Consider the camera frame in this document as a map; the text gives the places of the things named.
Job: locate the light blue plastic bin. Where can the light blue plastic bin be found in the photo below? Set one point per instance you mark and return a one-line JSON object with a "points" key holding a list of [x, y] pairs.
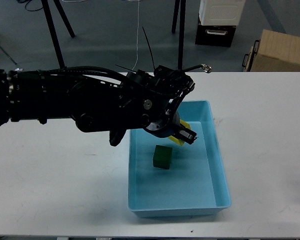
{"points": [[195, 183]]}

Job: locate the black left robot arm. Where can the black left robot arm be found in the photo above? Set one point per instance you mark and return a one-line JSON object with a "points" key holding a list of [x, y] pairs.
{"points": [[99, 99]]}

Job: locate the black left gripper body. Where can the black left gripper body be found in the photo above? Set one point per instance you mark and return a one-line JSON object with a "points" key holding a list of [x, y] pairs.
{"points": [[164, 91]]}

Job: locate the yellow wooden block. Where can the yellow wooden block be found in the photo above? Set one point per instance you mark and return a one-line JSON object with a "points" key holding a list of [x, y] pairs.
{"points": [[179, 137]]}

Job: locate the white appliance box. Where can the white appliance box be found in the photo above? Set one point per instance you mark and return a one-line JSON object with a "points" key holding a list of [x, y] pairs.
{"points": [[220, 12]]}

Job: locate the green wooden block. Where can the green wooden block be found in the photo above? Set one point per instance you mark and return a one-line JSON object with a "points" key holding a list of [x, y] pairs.
{"points": [[162, 157]]}

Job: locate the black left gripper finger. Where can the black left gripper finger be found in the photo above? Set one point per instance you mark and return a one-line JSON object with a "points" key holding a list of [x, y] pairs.
{"points": [[191, 140]]}

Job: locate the black drawer cabinet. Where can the black drawer cabinet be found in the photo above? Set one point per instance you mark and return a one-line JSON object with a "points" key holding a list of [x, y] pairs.
{"points": [[215, 35]]}

